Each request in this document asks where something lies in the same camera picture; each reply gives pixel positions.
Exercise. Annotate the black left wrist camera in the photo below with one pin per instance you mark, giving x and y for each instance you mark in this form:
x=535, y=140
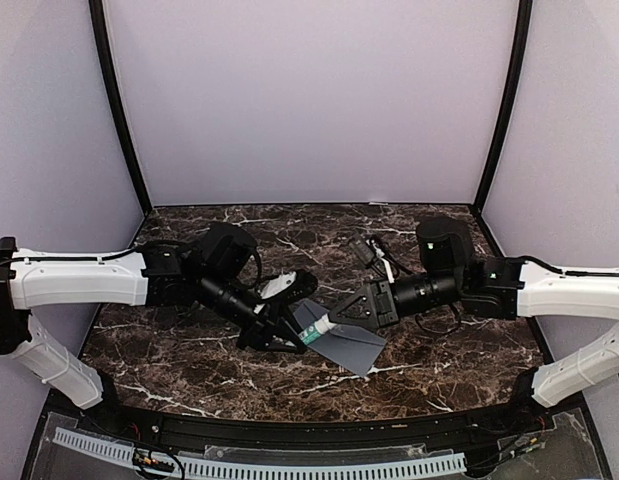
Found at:
x=288, y=288

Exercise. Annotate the green white glue stick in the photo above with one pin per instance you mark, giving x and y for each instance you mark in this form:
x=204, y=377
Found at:
x=316, y=330

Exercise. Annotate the black left frame post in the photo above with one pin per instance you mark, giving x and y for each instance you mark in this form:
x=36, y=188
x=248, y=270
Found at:
x=117, y=109

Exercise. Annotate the white slotted cable duct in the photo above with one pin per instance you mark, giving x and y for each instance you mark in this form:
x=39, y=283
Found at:
x=218, y=462

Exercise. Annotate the black front table rail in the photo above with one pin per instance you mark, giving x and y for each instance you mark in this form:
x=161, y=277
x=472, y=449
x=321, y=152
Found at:
x=478, y=428

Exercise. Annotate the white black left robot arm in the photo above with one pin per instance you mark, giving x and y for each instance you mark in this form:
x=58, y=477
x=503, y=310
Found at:
x=159, y=273

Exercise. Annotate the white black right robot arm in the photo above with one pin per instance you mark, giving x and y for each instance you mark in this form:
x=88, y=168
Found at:
x=499, y=288

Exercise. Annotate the black right frame post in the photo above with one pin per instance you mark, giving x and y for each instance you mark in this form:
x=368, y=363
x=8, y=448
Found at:
x=514, y=70

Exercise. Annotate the blue-grey envelope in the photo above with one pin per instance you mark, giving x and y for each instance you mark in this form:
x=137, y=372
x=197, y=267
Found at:
x=351, y=347

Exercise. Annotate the black frame post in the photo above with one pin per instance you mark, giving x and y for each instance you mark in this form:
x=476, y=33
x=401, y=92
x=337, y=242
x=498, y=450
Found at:
x=514, y=70
x=117, y=109

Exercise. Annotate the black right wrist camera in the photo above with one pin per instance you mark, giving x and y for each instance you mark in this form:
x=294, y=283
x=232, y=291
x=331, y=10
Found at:
x=365, y=251

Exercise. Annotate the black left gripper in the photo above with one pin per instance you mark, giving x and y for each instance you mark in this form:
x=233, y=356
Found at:
x=262, y=330

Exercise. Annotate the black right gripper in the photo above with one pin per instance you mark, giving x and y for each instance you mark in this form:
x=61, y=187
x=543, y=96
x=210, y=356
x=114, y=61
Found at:
x=382, y=310

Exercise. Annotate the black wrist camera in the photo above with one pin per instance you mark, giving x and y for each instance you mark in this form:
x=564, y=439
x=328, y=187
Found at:
x=288, y=288
x=365, y=251

